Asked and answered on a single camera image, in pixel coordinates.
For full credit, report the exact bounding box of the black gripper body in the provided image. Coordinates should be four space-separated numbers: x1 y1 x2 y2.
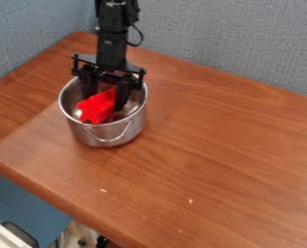
71 31 147 90

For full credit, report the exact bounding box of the white striped object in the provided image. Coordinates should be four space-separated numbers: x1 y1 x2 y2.
0 222 39 248

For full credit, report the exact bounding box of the red cross-shaped block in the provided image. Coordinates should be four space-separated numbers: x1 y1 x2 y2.
76 88 115 124

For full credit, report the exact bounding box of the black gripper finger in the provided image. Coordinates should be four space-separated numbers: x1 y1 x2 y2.
114 80 131 111
80 75 99 99

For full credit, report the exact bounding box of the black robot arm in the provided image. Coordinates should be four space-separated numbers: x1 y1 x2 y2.
71 0 147 110

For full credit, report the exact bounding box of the metal pot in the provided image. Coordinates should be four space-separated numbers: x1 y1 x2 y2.
58 77 150 147

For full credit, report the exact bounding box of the wooden table leg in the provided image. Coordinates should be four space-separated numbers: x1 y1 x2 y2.
58 220 99 248

